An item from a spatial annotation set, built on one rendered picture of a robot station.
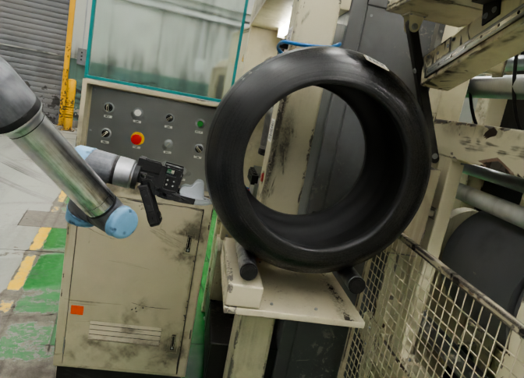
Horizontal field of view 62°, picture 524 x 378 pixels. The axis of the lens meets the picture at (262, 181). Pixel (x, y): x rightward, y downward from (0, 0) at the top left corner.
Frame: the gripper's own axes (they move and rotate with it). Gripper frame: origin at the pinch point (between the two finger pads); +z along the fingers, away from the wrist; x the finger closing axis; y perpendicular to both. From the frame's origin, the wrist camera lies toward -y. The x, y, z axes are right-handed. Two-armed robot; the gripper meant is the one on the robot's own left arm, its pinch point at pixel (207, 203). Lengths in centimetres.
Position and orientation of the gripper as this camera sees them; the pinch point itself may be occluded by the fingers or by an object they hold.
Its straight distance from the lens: 115.4
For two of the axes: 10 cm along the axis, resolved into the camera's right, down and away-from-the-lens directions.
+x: -1.1, -2.0, 9.7
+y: 3.0, -9.4, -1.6
